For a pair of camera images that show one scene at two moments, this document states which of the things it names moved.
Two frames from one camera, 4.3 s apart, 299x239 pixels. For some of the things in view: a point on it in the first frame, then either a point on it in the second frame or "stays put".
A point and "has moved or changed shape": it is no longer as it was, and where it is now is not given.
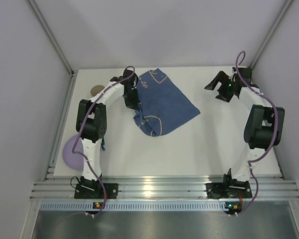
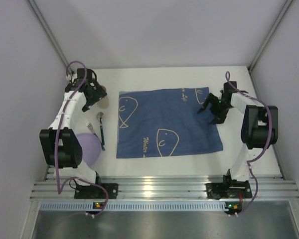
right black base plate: x=228 y=190 stays put
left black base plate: x=95 y=190 stays put
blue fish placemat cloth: x=162 y=107 has moved or changed shape
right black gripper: x=223 y=87 -> x=215 y=108
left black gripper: x=131 y=97 -> x=94 y=95
